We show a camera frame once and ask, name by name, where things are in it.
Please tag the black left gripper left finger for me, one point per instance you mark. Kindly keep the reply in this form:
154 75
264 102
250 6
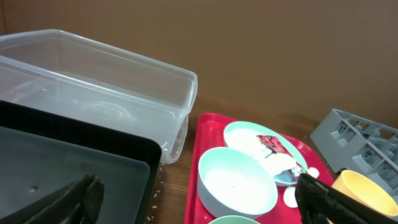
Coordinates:
78 202

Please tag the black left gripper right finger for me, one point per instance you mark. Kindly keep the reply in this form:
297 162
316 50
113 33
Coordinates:
319 203

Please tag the yellow plastic cup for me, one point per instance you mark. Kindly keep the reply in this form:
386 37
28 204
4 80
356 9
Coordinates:
365 191

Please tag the white tissue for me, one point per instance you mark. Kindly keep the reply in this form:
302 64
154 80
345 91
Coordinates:
275 163

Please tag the red snack wrapper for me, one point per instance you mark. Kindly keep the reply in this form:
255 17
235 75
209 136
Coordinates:
276 146

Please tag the light blue bowl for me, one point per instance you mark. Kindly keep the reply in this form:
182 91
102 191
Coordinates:
231 182

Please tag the mint green bowl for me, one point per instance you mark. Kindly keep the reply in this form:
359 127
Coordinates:
233 219

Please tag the grey dishwasher rack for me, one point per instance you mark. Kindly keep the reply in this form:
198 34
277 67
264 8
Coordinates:
347 141

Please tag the clear plastic waste bin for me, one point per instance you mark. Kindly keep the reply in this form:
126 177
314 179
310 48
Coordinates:
79 78

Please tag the white plastic spoon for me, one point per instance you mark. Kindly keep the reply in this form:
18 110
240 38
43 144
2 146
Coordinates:
289 194

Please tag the black tray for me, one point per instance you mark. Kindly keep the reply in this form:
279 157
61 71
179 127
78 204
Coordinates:
42 152

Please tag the light blue plate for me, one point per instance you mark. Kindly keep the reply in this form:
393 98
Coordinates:
241 135

